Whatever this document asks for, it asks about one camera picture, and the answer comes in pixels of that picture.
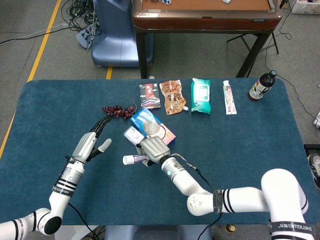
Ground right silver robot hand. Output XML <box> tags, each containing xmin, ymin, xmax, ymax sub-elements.
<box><xmin>136</xmin><ymin>136</ymin><xmax>172</xmax><ymax>167</ymax></box>

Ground tangled floor cables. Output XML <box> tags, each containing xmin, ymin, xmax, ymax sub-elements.
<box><xmin>61</xmin><ymin>0</ymin><xmax>102</xmax><ymax>33</ymax></box>

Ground green wet wipes pack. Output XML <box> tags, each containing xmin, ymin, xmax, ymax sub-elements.
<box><xmin>190</xmin><ymin>77</ymin><xmax>212</xmax><ymax>115</ymax></box>

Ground white floral toothpaste tube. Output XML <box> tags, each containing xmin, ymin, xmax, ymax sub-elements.
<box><xmin>222</xmin><ymin>80</ymin><xmax>238</xmax><ymax>116</ymax></box>

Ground red grape bunch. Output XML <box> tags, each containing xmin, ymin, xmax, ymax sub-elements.
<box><xmin>101</xmin><ymin>98</ymin><xmax>138</xmax><ymax>120</ymax></box>

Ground black and red packet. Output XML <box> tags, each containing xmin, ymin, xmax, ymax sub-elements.
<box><xmin>139</xmin><ymin>83</ymin><xmax>162</xmax><ymax>110</ymax></box>

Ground blue grey machine base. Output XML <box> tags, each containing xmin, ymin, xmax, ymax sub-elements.
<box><xmin>90</xmin><ymin>0</ymin><xmax>155</xmax><ymax>68</ymax></box>

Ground dark drink bottle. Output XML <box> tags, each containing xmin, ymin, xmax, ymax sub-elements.
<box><xmin>247</xmin><ymin>70</ymin><xmax>278</xmax><ymax>102</ymax></box>

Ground black floor frame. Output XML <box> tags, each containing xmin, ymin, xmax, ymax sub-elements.
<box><xmin>303</xmin><ymin>143</ymin><xmax>320</xmax><ymax>156</ymax></box>

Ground blue grey robot torso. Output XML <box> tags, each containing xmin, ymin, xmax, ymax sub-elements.
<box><xmin>104</xmin><ymin>224</ymin><xmax>213</xmax><ymax>240</ymax></box>

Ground brown wooden table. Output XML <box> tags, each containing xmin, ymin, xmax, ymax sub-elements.
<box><xmin>131</xmin><ymin>0</ymin><xmax>283</xmax><ymax>80</ymax></box>

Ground thin black floor cable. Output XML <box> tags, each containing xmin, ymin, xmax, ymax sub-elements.
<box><xmin>264</xmin><ymin>0</ymin><xmax>320</xmax><ymax>120</ymax></box>

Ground long grey floor cable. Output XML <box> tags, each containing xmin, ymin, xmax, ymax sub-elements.
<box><xmin>0</xmin><ymin>22</ymin><xmax>70</xmax><ymax>47</ymax></box>

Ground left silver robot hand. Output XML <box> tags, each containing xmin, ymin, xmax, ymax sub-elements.
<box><xmin>71</xmin><ymin>115</ymin><xmax>113</xmax><ymax>165</ymax></box>

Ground teal table mat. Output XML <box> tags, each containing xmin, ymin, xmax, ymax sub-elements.
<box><xmin>0</xmin><ymin>79</ymin><xmax>317</xmax><ymax>227</ymax></box>

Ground purple white tube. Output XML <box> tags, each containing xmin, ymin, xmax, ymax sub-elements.
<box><xmin>132</xmin><ymin>154</ymin><xmax>150</xmax><ymax>163</ymax></box>

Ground orange spouted pouch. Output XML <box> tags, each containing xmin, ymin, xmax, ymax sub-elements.
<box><xmin>159</xmin><ymin>79</ymin><xmax>189</xmax><ymax>116</ymax></box>

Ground grey sneaker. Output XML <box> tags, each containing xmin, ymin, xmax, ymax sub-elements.
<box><xmin>307</xmin><ymin>153</ymin><xmax>320</xmax><ymax>190</ymax></box>

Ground blue power strip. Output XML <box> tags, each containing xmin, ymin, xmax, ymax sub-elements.
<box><xmin>75</xmin><ymin>24</ymin><xmax>101</xmax><ymax>50</ymax></box>

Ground blue printed carton box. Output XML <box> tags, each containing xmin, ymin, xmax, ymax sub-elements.
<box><xmin>129</xmin><ymin>107</ymin><xmax>177</xmax><ymax>148</ymax></box>

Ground white storage box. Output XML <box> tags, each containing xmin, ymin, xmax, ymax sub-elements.
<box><xmin>291</xmin><ymin>0</ymin><xmax>320</xmax><ymax>15</ymax></box>

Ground small white plastic case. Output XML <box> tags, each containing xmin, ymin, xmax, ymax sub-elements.
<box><xmin>123</xmin><ymin>125</ymin><xmax>146</xmax><ymax>146</ymax></box>

